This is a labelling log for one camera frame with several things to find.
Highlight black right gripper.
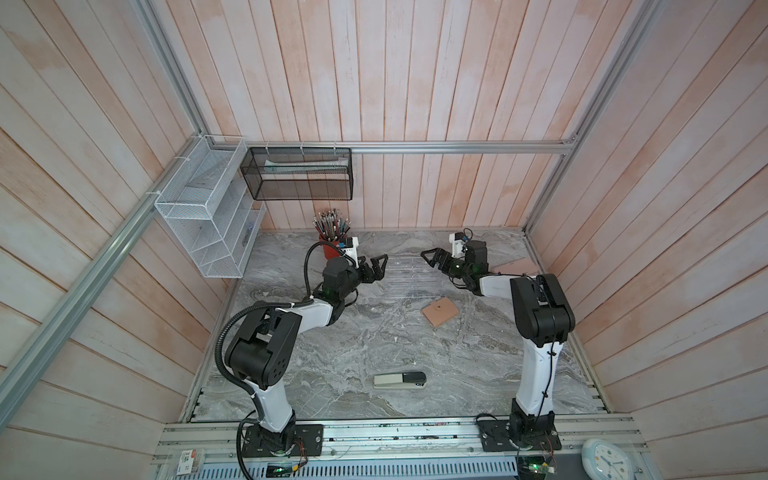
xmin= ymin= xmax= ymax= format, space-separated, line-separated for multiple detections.
xmin=421 ymin=249 xmax=472 ymax=281

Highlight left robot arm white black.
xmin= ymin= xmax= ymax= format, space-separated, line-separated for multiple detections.
xmin=214 ymin=254 xmax=388 ymax=434

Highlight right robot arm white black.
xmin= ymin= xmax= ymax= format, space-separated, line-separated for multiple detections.
xmin=420 ymin=240 xmax=575 ymax=442

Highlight red pencil cup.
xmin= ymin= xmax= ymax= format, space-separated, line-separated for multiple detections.
xmin=322 ymin=239 xmax=344 ymax=260

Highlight bundle of pencils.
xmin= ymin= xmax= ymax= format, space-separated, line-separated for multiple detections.
xmin=313 ymin=208 xmax=350 ymax=242

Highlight pink pencil case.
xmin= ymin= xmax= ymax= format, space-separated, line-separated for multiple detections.
xmin=491 ymin=258 xmax=540 ymax=277

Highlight beige black stapler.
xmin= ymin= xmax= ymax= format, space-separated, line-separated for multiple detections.
xmin=373 ymin=371 xmax=427 ymax=390

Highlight small white label box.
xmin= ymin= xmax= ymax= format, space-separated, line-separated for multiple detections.
xmin=175 ymin=449 xmax=205 ymax=477

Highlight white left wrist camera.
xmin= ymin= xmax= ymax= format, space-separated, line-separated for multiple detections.
xmin=341 ymin=236 xmax=359 ymax=267

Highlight black corrugated cable hose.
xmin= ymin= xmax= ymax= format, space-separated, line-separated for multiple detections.
xmin=213 ymin=239 xmax=343 ymax=480

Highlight black mesh wall basket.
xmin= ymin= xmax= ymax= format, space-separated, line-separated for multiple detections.
xmin=240 ymin=146 xmax=354 ymax=201

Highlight white wire mesh shelf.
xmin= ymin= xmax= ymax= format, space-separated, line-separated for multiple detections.
xmin=155 ymin=135 xmax=266 ymax=279

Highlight aluminium front rail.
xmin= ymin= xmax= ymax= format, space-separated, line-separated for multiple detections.
xmin=149 ymin=413 xmax=662 ymax=479

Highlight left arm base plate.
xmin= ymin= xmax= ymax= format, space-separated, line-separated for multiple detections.
xmin=237 ymin=423 xmax=324 ymax=458

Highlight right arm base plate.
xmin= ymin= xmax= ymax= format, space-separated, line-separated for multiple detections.
xmin=475 ymin=414 xmax=562 ymax=452

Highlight white wall clock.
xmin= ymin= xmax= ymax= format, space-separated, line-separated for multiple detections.
xmin=581 ymin=438 xmax=635 ymax=480

